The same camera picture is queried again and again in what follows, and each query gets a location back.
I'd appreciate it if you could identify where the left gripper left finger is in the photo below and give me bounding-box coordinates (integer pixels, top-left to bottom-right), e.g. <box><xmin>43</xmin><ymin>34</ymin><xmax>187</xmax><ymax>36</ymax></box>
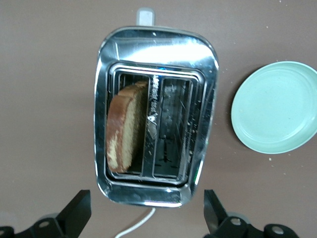
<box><xmin>14</xmin><ymin>189</ymin><xmax>92</xmax><ymax>238</ymax></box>

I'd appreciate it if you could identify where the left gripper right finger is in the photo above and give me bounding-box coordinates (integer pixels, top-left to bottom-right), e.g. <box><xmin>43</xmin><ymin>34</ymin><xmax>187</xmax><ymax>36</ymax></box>
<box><xmin>203</xmin><ymin>189</ymin><xmax>251</xmax><ymax>238</ymax></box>

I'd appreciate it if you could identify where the brown bread slice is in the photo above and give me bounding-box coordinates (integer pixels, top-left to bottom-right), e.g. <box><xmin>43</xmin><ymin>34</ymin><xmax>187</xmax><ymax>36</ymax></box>
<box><xmin>106</xmin><ymin>80</ymin><xmax>149</xmax><ymax>174</ymax></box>

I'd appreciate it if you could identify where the light green round plate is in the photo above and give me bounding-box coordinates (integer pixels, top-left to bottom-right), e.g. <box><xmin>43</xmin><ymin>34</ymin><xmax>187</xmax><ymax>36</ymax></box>
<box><xmin>230</xmin><ymin>61</ymin><xmax>317</xmax><ymax>155</ymax></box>

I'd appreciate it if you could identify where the beige chrome toaster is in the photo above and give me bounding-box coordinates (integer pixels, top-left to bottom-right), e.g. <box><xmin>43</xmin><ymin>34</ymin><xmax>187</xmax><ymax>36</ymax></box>
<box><xmin>93</xmin><ymin>7</ymin><xmax>220</xmax><ymax>209</ymax></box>

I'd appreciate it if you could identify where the white toaster power cord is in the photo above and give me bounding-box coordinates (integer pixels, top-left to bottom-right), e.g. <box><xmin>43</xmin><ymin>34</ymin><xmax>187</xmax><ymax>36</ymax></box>
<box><xmin>114</xmin><ymin>207</ymin><xmax>157</xmax><ymax>238</ymax></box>

